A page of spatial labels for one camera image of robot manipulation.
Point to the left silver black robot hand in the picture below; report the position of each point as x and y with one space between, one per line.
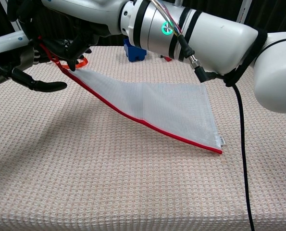
8 44

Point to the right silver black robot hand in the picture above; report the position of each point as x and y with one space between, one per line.
92 12

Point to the mesh pouch with red zipper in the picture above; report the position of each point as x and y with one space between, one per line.
157 103

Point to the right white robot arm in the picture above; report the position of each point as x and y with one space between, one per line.
217 41

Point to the blue compartment box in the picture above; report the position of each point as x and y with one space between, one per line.
135 54

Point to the red emergency stop button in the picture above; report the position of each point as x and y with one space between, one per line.
167 58

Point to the beige waffle tablecloth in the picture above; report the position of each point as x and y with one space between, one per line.
85 168

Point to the black pleated curtain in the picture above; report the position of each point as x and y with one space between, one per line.
272 14

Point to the grey metal frame post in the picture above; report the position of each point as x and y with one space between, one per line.
244 9
17 26

